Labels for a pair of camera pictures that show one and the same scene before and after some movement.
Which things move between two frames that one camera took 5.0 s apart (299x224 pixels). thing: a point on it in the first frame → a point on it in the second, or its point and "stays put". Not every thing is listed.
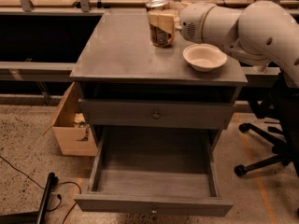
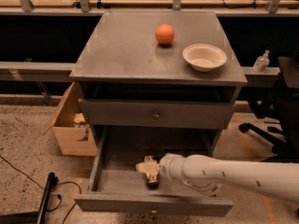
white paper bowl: [205, 57] stays put
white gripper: [191, 21] → [167, 167]
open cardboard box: [72, 128] stays put
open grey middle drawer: [155, 171] stays put
